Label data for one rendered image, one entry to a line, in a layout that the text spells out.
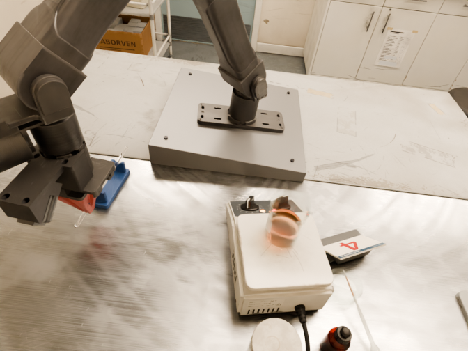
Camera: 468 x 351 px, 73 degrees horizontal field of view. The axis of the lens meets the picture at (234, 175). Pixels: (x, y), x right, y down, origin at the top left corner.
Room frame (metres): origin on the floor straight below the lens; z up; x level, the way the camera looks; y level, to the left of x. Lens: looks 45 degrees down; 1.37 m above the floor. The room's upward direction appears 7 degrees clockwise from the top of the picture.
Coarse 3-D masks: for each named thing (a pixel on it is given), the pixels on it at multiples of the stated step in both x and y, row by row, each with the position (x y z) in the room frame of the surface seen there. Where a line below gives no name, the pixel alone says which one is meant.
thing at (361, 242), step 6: (348, 240) 0.33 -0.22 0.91; (354, 240) 0.33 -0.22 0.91; (360, 240) 0.33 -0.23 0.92; (366, 240) 0.33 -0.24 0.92; (372, 240) 0.33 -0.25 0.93; (330, 246) 0.32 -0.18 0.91; (336, 246) 0.32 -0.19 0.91; (342, 246) 0.31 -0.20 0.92; (348, 246) 0.31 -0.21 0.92; (354, 246) 0.31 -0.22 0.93; (360, 246) 0.31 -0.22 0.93; (366, 246) 0.31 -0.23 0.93; (336, 252) 0.29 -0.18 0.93; (342, 252) 0.29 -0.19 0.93; (348, 252) 0.29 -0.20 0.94
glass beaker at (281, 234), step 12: (276, 192) 0.29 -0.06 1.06; (288, 192) 0.29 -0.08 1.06; (300, 192) 0.29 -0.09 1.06; (276, 204) 0.29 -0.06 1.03; (288, 204) 0.29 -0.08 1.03; (300, 204) 0.29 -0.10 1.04; (276, 216) 0.25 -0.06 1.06; (300, 216) 0.28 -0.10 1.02; (276, 228) 0.25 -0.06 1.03; (288, 228) 0.24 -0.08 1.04; (300, 228) 0.25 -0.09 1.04; (276, 240) 0.25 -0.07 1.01; (288, 240) 0.25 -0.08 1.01
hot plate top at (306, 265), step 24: (240, 216) 0.30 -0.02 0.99; (264, 216) 0.30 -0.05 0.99; (312, 216) 0.31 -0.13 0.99; (240, 240) 0.25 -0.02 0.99; (264, 240) 0.26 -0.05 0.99; (312, 240) 0.27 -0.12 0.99; (264, 264) 0.22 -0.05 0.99; (288, 264) 0.23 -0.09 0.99; (312, 264) 0.23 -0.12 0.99; (264, 288) 0.19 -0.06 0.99; (288, 288) 0.19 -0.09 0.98
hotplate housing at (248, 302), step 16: (240, 256) 0.24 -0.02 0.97; (240, 272) 0.22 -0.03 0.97; (240, 288) 0.19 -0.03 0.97; (304, 288) 0.20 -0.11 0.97; (320, 288) 0.21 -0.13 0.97; (240, 304) 0.18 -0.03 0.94; (256, 304) 0.18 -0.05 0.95; (272, 304) 0.19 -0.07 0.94; (288, 304) 0.19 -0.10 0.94; (304, 304) 0.20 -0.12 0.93; (320, 304) 0.20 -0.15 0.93; (304, 320) 0.17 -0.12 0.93
